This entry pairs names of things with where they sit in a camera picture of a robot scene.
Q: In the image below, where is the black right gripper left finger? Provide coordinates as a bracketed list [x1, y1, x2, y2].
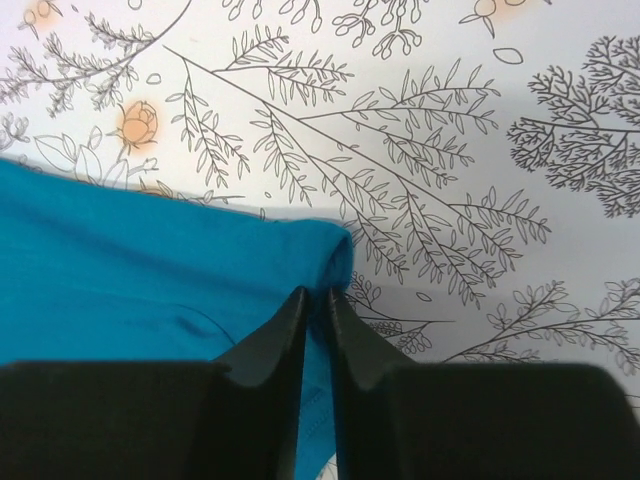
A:
[1, 288, 307, 479]

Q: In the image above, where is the floral patterned table mat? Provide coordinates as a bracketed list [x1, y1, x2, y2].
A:
[1, 1, 639, 479]

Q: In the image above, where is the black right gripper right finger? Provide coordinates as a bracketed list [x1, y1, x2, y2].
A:
[327, 290, 639, 479]

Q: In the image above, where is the blue t shirt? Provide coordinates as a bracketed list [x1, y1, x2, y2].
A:
[0, 158, 354, 480]

